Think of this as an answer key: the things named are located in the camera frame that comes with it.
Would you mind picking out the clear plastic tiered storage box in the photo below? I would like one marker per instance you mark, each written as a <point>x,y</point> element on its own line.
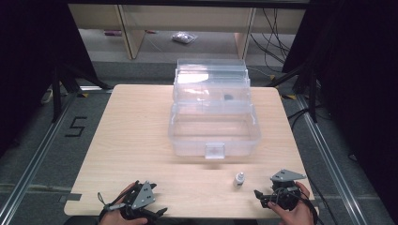
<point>216,137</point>

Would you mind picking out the small white dropper bottle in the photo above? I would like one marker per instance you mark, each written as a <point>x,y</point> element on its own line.
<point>239,180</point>

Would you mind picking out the black curtain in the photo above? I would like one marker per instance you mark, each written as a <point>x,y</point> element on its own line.
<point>28,62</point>
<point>359,78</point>

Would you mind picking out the person's right hand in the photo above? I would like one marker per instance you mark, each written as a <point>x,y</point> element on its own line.
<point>297,215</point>

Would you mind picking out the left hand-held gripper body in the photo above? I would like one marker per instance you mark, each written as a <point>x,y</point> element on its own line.
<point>143,195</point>

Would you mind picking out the person's left hand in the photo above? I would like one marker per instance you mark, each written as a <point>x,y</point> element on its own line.
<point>112,218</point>

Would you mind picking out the aluminium floor rail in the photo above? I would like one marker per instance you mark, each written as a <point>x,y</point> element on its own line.
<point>31,165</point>
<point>331,162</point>

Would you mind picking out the beige wooden shelf unit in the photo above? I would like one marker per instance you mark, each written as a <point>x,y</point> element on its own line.
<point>187,18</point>

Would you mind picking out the clear plastic bag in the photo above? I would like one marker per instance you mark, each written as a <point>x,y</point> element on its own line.
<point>184,37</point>

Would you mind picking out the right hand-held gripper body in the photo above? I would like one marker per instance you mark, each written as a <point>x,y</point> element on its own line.
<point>284,195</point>

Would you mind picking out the black metal stand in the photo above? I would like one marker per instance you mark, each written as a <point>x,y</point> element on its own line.
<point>57,93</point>
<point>312,93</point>

